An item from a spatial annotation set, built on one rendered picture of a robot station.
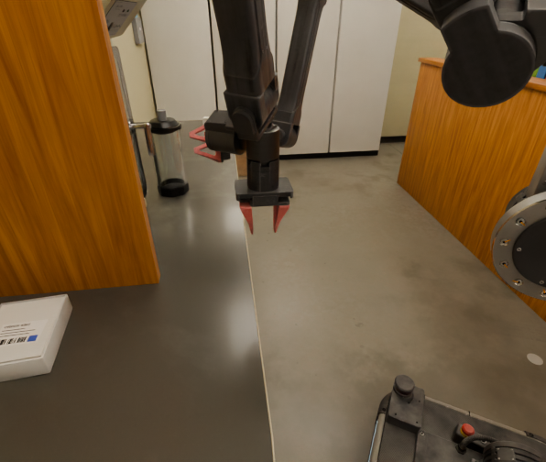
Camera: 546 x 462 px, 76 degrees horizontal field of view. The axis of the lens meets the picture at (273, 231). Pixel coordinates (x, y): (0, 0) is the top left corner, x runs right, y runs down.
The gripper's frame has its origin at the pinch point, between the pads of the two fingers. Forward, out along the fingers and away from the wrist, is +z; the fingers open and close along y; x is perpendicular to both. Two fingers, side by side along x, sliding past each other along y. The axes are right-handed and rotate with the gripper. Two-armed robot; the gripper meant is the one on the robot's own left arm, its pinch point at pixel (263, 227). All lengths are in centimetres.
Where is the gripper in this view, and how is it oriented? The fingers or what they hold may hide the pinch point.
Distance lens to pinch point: 68.7
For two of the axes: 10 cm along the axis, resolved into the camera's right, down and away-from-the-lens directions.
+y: -9.9, 0.7, -1.3
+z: -0.1, 8.5, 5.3
